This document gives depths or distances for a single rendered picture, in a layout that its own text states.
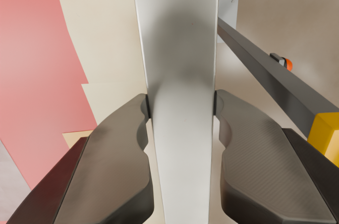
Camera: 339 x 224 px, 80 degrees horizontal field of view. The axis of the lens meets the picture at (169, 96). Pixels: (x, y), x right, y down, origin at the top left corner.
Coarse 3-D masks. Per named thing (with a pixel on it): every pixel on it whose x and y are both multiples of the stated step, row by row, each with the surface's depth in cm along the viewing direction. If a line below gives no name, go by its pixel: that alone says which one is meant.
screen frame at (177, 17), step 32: (160, 0) 9; (192, 0) 9; (160, 32) 10; (192, 32) 10; (160, 64) 10; (192, 64) 10; (160, 96) 11; (192, 96) 11; (160, 128) 12; (192, 128) 12; (160, 160) 14; (192, 160) 14; (192, 192) 15
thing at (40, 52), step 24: (0, 0) 12; (24, 0) 12; (48, 0) 12; (0, 24) 13; (24, 24) 13; (48, 24) 13; (0, 48) 14; (24, 48) 14; (48, 48) 14; (72, 48) 14; (0, 72) 15; (24, 72) 15; (48, 72) 15; (72, 72) 15
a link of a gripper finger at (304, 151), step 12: (288, 132) 8; (300, 144) 7; (300, 156) 7; (312, 156) 7; (324, 156) 7; (312, 168) 7; (324, 168) 6; (336, 168) 6; (312, 180) 6; (324, 180) 6; (336, 180) 6; (324, 192) 6; (336, 192) 6; (336, 204) 5; (336, 216) 5
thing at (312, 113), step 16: (224, 0) 98; (224, 16) 101; (224, 32) 73; (240, 48) 56; (256, 48) 52; (256, 64) 45; (272, 64) 42; (272, 80) 37; (288, 80) 35; (272, 96) 38; (288, 96) 32; (304, 96) 30; (320, 96) 30; (288, 112) 33; (304, 112) 28; (320, 112) 27; (336, 112) 19; (304, 128) 29; (320, 128) 19; (336, 128) 17; (320, 144) 19; (336, 144) 18; (336, 160) 19
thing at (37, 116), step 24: (0, 96) 16; (24, 96) 16; (48, 96) 16; (72, 96) 16; (0, 120) 17; (24, 120) 17; (48, 120) 17; (72, 120) 17; (0, 144) 18; (24, 144) 18; (48, 144) 18; (0, 168) 20; (24, 168) 20; (48, 168) 19; (0, 192) 21; (24, 192) 21; (0, 216) 24
